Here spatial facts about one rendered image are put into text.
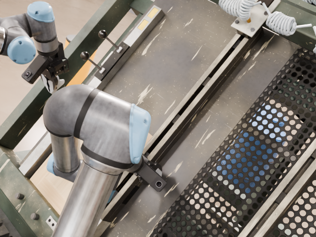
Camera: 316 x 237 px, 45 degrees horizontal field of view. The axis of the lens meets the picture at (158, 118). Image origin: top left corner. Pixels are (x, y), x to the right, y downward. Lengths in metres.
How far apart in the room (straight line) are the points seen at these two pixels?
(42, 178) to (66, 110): 0.96
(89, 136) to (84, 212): 0.16
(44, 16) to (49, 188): 0.77
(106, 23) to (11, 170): 0.81
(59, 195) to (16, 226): 0.23
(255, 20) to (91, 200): 0.96
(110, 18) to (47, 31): 0.69
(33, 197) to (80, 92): 0.95
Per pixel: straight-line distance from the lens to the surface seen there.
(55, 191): 1.68
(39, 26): 1.26
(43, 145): 1.76
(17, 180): 1.78
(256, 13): 1.53
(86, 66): 4.68
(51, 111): 0.84
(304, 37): 1.48
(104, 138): 0.79
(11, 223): 1.79
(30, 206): 1.71
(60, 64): 1.38
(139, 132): 0.78
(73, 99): 0.80
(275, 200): 1.30
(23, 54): 1.12
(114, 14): 1.93
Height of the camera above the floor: 1.98
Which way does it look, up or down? 24 degrees down
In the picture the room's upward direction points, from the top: 23 degrees clockwise
